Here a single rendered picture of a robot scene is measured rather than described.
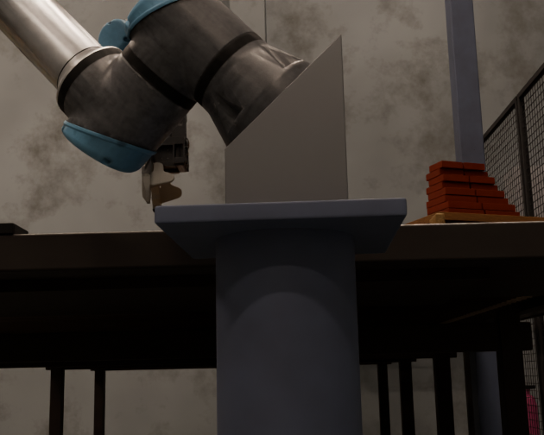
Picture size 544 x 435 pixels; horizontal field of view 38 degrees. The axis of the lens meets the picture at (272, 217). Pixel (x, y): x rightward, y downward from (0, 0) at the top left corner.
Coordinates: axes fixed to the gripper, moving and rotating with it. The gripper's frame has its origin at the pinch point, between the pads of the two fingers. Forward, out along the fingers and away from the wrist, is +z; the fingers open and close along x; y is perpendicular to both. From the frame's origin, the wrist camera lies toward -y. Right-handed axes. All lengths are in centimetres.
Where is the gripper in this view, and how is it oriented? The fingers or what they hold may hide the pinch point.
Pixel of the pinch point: (150, 212)
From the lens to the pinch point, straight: 153.7
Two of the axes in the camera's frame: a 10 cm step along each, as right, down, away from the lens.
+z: 0.4, 9.8, -1.9
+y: 10.0, -0.4, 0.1
